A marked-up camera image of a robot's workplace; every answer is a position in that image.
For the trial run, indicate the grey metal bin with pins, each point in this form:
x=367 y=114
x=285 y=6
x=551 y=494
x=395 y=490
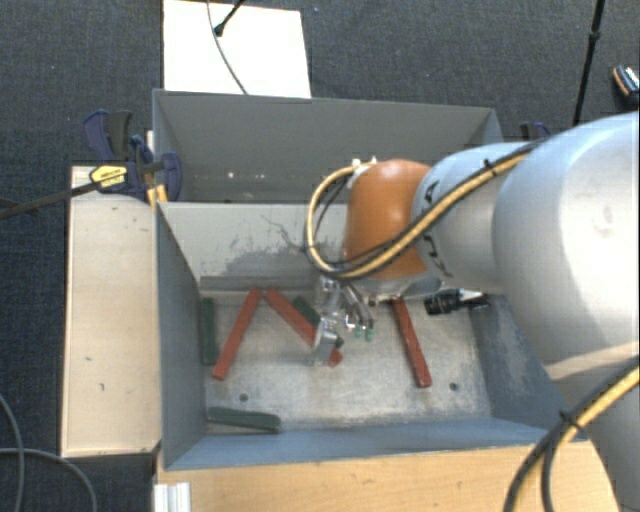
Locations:
x=350 y=385

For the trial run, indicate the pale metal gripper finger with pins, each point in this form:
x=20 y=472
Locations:
x=339 y=342
x=322 y=345

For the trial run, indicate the pale wood flat board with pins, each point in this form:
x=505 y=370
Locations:
x=112 y=325

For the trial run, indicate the red-brown flat block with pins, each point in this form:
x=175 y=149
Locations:
x=412 y=345
x=239 y=330
x=287 y=312

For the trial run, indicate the black cylinder on white bracket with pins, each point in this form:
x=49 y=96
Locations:
x=445 y=303

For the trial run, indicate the dark green flat block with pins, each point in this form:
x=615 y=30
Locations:
x=209 y=332
x=306 y=310
x=245 y=420

